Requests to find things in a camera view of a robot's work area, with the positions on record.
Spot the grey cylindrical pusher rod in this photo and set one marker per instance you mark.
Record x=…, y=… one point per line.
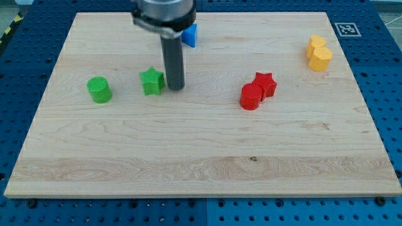
x=173, y=60

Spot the green star block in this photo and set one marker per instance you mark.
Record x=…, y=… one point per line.
x=152, y=81

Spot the red star block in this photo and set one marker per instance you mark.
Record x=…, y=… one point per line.
x=267, y=83

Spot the blue triangle block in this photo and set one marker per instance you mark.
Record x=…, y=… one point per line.
x=189, y=36

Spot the green cylinder block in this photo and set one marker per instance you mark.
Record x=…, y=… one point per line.
x=99, y=90

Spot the red cylinder block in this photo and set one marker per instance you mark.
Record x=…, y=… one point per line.
x=251, y=94

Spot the yellow heart block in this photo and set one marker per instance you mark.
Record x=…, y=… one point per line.
x=314, y=42

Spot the yellow pentagon block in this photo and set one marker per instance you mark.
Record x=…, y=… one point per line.
x=320, y=59

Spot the light wooden board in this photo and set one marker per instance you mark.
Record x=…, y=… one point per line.
x=314, y=138

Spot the white fiducial marker tag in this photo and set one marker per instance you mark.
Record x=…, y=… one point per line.
x=347, y=29

